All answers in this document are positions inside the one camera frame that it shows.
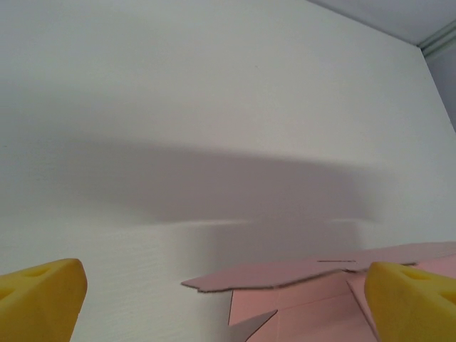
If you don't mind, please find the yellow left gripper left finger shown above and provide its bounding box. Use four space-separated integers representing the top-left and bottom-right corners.
0 258 88 342

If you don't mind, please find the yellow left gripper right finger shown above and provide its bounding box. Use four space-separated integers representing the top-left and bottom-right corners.
366 261 456 342

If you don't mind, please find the pink paper box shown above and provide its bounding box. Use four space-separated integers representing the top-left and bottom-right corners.
180 241 456 342

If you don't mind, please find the aluminium frame post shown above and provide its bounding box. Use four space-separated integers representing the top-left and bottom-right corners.
417 24 456 56

